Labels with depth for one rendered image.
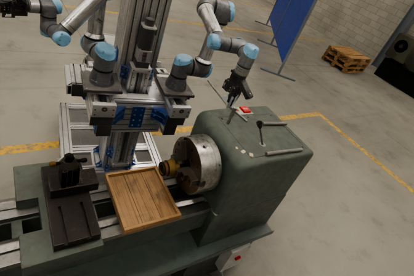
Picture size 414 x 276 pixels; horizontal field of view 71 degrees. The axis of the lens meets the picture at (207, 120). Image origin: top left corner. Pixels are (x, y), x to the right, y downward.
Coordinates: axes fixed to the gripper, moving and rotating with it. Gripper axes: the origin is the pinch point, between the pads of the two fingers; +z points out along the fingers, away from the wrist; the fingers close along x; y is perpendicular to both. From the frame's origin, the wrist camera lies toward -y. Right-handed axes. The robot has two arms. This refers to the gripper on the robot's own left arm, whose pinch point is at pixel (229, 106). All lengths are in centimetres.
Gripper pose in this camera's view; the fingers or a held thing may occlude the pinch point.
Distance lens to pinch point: 160.8
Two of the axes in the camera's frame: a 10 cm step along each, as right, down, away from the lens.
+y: -6.7, -6.0, 4.4
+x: -6.7, 2.3, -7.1
